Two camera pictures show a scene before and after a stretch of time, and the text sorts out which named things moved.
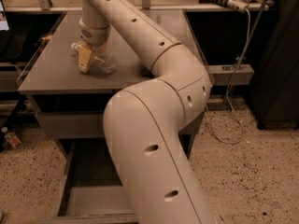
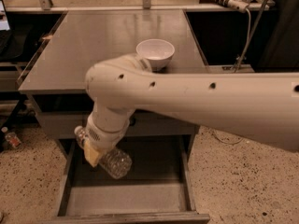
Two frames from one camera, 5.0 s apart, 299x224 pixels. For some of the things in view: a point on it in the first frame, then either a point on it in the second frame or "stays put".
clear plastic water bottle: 101,63 -> 115,161
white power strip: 234,1 stays put
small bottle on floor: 11,137 stays put
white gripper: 92,35 -> 100,136
